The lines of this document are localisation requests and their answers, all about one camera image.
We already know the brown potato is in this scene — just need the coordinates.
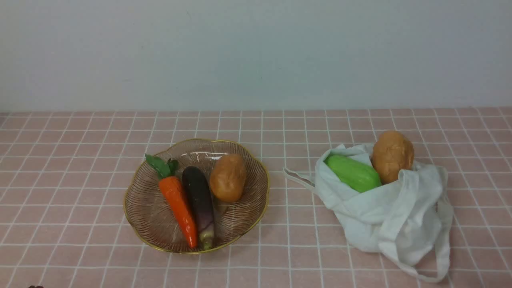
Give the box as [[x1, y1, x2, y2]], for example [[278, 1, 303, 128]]
[[371, 130, 414, 185], [210, 154, 247, 204]]

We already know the white cloth bag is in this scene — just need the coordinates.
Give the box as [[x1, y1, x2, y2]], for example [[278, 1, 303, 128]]
[[283, 144, 454, 283]]

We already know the brown potato in bowl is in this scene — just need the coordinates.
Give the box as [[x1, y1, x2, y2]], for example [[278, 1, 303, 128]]
[[210, 154, 247, 204]]

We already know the dark purple eggplant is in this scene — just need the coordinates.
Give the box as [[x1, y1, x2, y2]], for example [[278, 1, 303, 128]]
[[182, 166, 215, 250]]

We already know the glass bowl with gold rim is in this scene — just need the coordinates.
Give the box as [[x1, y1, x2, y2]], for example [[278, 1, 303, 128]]
[[123, 138, 270, 254]]

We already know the orange carrot with green leaves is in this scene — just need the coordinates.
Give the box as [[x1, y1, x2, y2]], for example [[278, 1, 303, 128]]
[[145, 154, 199, 248]]

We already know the green cucumber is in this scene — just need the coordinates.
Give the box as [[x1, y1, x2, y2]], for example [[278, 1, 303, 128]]
[[324, 154, 382, 193]]

